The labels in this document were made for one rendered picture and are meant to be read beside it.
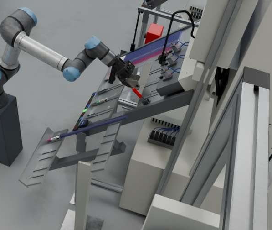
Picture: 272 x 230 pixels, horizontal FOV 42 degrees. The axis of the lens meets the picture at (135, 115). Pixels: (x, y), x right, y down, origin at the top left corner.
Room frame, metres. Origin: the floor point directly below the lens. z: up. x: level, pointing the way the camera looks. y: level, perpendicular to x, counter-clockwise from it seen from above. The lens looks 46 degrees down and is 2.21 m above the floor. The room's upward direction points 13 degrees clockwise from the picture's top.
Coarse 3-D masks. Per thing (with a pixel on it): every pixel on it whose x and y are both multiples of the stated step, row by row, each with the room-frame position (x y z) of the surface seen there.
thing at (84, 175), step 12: (84, 168) 0.94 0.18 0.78; (84, 180) 0.94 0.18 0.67; (84, 192) 0.94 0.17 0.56; (84, 204) 0.94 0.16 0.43; (72, 216) 1.06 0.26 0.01; (84, 216) 0.94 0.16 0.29; (60, 228) 0.97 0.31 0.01; (72, 228) 0.98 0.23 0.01; (84, 228) 0.97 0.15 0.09; (96, 228) 1.02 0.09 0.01
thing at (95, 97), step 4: (108, 72) 1.72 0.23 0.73; (104, 80) 1.64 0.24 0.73; (100, 84) 1.60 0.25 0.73; (104, 84) 1.61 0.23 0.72; (100, 88) 1.56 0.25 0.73; (96, 92) 1.52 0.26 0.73; (100, 92) 1.54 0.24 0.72; (96, 96) 1.49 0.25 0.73; (92, 100) 1.44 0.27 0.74; (96, 100) 1.46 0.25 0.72; (92, 104) 1.42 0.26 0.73; (88, 108) 1.37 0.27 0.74; (88, 112) 1.35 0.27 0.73; (84, 116) 1.31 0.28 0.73
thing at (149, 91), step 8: (184, 32) 1.81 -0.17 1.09; (184, 40) 1.71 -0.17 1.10; (160, 64) 1.55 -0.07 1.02; (152, 72) 1.50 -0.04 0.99; (160, 72) 1.47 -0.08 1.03; (152, 80) 1.42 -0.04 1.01; (144, 88) 1.37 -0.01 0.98; (152, 88) 1.34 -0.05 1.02; (144, 96) 1.29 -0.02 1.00; (152, 96) 1.26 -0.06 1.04; (160, 96) 1.24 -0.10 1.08; (168, 96) 1.21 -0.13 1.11
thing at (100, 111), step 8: (104, 88) 1.57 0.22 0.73; (112, 88) 1.53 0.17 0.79; (120, 88) 1.48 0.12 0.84; (104, 96) 1.47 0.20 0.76; (96, 104) 1.41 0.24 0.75; (104, 104) 1.38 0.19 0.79; (112, 104) 1.35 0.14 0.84; (96, 112) 1.33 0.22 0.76; (104, 112) 1.30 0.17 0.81; (112, 112) 1.28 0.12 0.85; (96, 120) 1.25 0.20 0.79
